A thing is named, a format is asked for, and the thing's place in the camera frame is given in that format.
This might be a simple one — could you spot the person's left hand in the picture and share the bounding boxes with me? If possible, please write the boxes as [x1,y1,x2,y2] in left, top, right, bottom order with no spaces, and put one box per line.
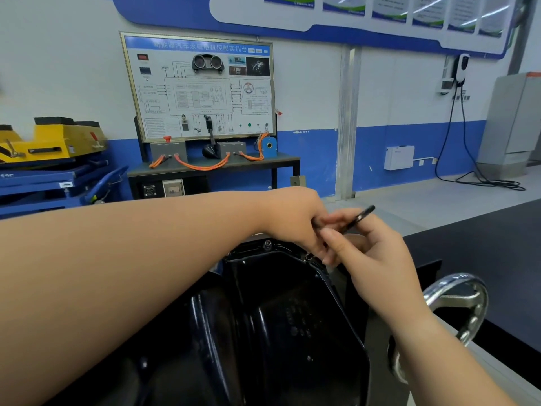
[262,187,334,255]

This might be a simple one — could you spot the person's right hand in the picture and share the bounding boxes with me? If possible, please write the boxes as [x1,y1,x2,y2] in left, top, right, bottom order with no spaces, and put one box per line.
[317,208,428,331]

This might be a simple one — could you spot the thin black hand tool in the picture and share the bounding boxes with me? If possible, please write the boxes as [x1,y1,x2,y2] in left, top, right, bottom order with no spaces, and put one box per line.
[311,205,376,230]

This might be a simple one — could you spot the person's right forearm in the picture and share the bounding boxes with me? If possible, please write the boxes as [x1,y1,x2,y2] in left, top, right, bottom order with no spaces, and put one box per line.
[387,310,519,406]

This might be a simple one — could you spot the person's left forearm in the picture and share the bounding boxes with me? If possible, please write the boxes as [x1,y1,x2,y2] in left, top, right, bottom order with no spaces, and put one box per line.
[0,190,267,406]

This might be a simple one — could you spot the black metal oil pan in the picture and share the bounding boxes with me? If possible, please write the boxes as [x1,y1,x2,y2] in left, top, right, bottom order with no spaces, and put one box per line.
[46,239,373,406]

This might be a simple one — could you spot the black metal training stand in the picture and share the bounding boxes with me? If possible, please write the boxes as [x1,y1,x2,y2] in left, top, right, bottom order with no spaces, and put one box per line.
[127,151,301,200]

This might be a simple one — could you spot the blue electric motor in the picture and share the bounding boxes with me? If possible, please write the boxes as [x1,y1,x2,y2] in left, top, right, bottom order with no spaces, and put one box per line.
[258,136,279,159]

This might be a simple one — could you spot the plain grey controller box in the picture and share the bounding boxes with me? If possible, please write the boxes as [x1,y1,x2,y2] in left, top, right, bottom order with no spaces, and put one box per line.
[216,141,247,160]

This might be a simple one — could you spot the black gear shift lever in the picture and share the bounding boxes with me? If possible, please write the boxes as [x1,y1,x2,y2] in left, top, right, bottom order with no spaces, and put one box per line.
[201,116,221,160]

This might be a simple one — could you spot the chrome handwheel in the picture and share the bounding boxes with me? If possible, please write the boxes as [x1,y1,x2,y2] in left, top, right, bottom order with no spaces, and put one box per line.
[387,272,490,385]

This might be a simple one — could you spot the grey controller box red button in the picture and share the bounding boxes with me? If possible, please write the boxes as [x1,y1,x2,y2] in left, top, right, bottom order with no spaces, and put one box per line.
[150,136,188,164]

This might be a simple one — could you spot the framed wiring diagram training board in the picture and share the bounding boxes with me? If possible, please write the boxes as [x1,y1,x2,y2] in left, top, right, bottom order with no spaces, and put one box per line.
[119,31,278,144]

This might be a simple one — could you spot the black instrument cluster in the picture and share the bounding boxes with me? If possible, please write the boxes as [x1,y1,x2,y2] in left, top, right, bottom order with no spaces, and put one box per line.
[191,54,225,74]

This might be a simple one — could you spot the grey metal cabinet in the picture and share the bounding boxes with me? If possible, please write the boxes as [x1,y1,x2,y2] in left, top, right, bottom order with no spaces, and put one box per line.
[476,72,541,180]

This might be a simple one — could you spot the blue scissor lift table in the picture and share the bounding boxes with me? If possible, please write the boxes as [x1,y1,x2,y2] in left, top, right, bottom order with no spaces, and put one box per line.
[0,153,130,219]

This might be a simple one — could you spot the yellow lifting equipment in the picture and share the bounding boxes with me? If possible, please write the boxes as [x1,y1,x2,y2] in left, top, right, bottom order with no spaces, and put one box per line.
[0,117,109,166]

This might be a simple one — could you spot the looped orange cable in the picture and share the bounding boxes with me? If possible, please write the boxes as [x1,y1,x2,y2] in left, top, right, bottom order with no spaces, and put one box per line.
[238,132,270,162]

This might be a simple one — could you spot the white wall box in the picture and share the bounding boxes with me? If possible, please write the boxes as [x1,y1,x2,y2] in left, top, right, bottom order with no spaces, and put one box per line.
[383,145,416,171]

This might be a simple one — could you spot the silver wall column trim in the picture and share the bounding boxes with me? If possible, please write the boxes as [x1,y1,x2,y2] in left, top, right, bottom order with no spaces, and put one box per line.
[336,45,362,202]

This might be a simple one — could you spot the long sagging orange cable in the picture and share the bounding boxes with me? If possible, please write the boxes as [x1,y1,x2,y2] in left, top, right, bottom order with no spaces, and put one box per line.
[173,152,232,171]

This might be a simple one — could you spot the black charger cable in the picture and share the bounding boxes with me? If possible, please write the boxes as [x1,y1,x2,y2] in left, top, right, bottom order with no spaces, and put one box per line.
[434,79,527,192]

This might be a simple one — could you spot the white wall charger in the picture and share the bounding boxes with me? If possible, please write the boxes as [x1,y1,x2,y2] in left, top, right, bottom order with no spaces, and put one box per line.
[440,53,471,97]

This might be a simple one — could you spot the blue and white wall display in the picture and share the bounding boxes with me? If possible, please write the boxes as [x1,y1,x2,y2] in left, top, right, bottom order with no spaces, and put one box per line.
[111,0,526,60]

